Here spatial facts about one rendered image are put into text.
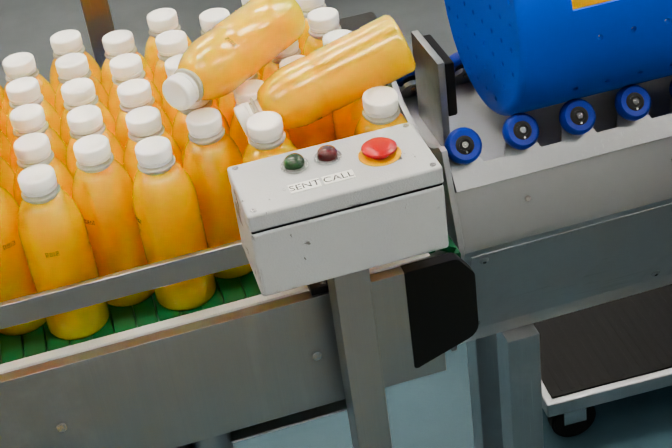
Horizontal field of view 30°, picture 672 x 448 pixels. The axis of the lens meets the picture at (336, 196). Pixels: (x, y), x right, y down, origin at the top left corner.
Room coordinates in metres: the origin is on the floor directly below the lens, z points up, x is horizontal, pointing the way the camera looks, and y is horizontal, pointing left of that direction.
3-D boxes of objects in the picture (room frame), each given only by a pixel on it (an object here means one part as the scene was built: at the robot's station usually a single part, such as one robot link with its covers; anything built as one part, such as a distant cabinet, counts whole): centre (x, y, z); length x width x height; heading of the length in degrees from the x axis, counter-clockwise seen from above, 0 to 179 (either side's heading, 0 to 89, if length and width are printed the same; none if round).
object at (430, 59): (1.39, -0.15, 0.99); 0.10 x 0.02 x 0.12; 11
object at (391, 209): (1.07, 0.00, 1.05); 0.20 x 0.10 x 0.10; 101
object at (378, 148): (1.08, -0.05, 1.11); 0.04 x 0.04 x 0.01
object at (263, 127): (1.18, 0.07, 1.09); 0.04 x 0.04 x 0.02
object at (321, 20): (1.42, -0.02, 1.09); 0.04 x 0.04 x 0.02
